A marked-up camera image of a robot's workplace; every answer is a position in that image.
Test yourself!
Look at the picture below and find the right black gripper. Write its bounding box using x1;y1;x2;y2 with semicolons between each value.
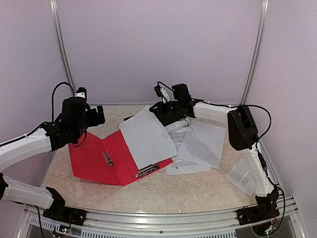
149;100;182;117

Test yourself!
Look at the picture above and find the white sheet top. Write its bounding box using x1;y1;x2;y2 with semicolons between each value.
119;106;177;169

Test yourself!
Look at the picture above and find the white sheet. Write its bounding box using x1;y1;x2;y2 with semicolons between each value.
119;106;177;169
178;120;226;169

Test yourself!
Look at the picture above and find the red folder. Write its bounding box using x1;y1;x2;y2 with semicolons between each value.
68;131;172;186

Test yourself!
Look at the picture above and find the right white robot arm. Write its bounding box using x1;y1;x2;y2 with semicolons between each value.
149;82;279;198

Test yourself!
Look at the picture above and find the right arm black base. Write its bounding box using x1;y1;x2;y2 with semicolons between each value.
237;189;280;225

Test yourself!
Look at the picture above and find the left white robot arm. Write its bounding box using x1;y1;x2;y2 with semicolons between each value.
0;97;106;221

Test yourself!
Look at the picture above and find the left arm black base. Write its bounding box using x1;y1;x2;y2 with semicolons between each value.
43;187;87;226

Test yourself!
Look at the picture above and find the black folder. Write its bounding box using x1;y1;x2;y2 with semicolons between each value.
119;111;190;133

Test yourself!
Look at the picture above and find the printed text sheet centre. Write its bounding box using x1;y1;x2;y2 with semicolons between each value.
166;127;210;176

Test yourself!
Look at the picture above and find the printed text sheet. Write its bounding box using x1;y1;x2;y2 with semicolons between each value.
225;157;255;197
166;127;210;176

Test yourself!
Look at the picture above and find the blank white sheet lower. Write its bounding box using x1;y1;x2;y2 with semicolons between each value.
178;120;226;169

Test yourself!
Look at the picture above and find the printed text sheet right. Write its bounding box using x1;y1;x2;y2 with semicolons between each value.
225;157;255;197

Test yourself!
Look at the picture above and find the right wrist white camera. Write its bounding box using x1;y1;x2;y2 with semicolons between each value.
154;85;170;104

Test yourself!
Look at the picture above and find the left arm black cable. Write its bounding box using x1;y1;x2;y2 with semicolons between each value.
23;81;87;149

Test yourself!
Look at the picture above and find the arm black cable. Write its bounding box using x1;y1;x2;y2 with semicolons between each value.
156;81;287;225
23;81;87;149

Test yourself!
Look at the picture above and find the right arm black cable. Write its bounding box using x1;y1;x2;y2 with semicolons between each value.
156;81;287;225

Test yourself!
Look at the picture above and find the left aluminium frame post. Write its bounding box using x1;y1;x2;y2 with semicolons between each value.
49;0;76;95

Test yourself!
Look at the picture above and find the aluminium frame post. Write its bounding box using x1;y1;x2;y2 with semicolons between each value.
49;0;76;95
240;0;269;104

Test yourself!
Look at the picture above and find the aluminium front rail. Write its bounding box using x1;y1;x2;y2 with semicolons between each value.
17;196;307;238

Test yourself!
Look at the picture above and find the right aluminium frame post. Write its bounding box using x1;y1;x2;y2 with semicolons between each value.
240;0;269;104

